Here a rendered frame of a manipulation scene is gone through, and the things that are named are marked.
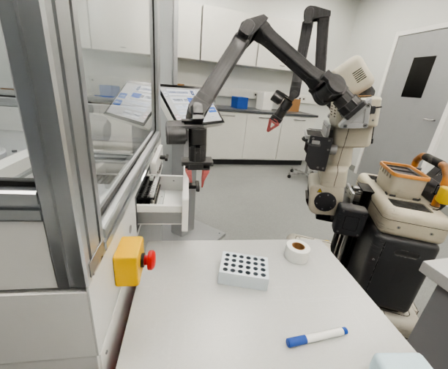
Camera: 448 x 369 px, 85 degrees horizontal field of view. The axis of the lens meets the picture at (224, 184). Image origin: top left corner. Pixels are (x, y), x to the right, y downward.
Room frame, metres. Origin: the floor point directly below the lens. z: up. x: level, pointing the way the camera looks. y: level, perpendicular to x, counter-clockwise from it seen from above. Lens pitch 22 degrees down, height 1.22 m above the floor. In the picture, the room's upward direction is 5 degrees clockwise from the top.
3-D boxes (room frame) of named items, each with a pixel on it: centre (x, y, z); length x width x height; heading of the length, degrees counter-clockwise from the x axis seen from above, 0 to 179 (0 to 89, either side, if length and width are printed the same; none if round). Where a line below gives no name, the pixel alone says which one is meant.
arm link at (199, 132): (0.77, 0.10, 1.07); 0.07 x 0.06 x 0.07; 108
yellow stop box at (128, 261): (0.39, 0.17, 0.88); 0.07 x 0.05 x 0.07; 10
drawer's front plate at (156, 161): (1.03, 0.30, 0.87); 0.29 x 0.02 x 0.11; 10
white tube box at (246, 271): (0.51, -0.07, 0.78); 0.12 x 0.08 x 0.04; 85
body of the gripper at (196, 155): (0.77, 0.10, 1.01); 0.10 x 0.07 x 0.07; 100
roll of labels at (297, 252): (0.61, -0.24, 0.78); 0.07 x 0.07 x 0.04
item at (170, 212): (0.70, 0.33, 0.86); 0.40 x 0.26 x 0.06; 100
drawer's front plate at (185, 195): (0.74, 0.13, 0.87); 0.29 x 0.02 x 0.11; 10
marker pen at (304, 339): (0.35, -0.22, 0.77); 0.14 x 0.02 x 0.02; 107
